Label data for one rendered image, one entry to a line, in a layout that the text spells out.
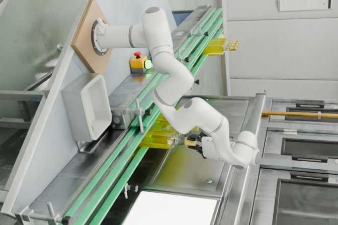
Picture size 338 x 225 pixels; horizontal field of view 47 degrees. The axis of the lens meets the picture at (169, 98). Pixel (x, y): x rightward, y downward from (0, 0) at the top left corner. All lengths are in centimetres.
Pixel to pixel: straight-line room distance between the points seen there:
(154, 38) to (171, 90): 21
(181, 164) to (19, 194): 71
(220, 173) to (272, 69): 631
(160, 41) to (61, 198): 65
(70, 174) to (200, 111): 54
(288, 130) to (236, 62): 597
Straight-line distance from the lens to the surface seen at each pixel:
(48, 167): 149
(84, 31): 161
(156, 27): 144
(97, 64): 169
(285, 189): 168
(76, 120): 154
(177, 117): 135
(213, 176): 167
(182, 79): 133
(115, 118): 169
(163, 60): 137
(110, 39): 165
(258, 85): 808
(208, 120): 134
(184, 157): 180
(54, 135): 150
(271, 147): 192
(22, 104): 213
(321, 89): 805
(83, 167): 153
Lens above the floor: 161
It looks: 19 degrees down
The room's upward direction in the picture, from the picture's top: 92 degrees clockwise
